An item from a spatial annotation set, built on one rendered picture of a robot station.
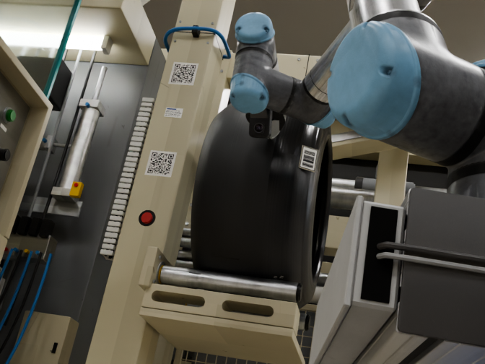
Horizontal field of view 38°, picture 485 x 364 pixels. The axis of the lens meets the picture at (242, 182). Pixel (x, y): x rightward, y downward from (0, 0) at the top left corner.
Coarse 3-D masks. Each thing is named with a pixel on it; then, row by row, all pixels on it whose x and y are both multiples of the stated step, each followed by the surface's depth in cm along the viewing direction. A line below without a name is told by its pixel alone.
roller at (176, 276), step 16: (160, 272) 169; (176, 272) 167; (192, 272) 167; (208, 272) 167; (208, 288) 166; (224, 288) 165; (240, 288) 164; (256, 288) 163; (272, 288) 162; (288, 288) 162
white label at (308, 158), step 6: (306, 150) 164; (312, 150) 165; (300, 156) 163; (306, 156) 164; (312, 156) 164; (300, 162) 163; (306, 162) 163; (312, 162) 163; (306, 168) 162; (312, 168) 163
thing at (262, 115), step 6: (252, 114) 151; (258, 114) 151; (264, 114) 150; (270, 114) 150; (252, 120) 151; (258, 120) 151; (264, 120) 150; (270, 120) 151; (252, 126) 151; (258, 126) 150; (264, 126) 150; (270, 126) 151; (252, 132) 151; (258, 132) 150; (264, 132) 150; (270, 132) 151; (264, 138) 152
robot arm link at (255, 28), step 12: (252, 12) 138; (240, 24) 137; (252, 24) 136; (264, 24) 136; (240, 36) 136; (252, 36) 135; (264, 36) 135; (240, 48) 137; (264, 48) 136; (276, 60) 145
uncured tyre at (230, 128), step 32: (224, 128) 170; (288, 128) 168; (224, 160) 165; (256, 160) 164; (288, 160) 163; (320, 160) 171; (224, 192) 163; (256, 192) 162; (288, 192) 161; (320, 192) 209; (192, 224) 169; (224, 224) 163; (256, 224) 161; (288, 224) 160; (320, 224) 205; (192, 256) 173; (224, 256) 166; (256, 256) 164; (288, 256) 162; (320, 256) 200
